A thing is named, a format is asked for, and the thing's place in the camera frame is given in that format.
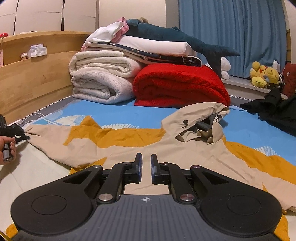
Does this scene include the beige and mustard hooded jacket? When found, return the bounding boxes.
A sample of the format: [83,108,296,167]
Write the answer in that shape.
[11,102,295,240]

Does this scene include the black clothes pile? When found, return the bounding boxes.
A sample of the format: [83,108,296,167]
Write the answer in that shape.
[240,88,296,136]

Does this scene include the white pink folded clothes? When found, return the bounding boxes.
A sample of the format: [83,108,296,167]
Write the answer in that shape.
[81,17,130,51]

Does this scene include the person left hand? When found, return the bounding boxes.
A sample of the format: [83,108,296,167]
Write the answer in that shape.
[0,136,16,165]

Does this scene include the wooden headboard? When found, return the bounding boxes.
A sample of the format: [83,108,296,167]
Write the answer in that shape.
[1,31,90,123]

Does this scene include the tissue pack on headboard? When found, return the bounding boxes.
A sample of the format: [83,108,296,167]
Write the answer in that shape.
[28,44,47,58]

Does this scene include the red folded blanket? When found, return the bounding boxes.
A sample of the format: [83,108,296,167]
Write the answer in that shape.
[132,64,230,108]

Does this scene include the white folded quilt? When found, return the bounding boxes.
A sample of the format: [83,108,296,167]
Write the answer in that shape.
[68,50,144,104]

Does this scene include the white wardrobe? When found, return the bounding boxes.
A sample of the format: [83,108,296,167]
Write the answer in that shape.
[1,0,167,36]

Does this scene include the dark patterned folded blanket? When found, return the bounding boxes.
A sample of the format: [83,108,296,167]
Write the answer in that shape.
[85,43,203,67]

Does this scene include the white plush toy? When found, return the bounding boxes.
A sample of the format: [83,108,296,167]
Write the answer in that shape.
[205,57,231,80]

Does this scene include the white folded pillow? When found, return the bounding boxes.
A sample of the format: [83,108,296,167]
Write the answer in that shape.
[115,36,197,57]

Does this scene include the yellow plush toys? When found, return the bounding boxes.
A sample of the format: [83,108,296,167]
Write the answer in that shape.
[250,61,283,88]

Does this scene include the dark teal shark plush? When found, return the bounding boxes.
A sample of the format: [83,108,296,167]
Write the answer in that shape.
[126,19,240,77]

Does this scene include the blue curtain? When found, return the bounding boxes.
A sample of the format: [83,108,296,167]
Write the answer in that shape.
[179,0,287,78]

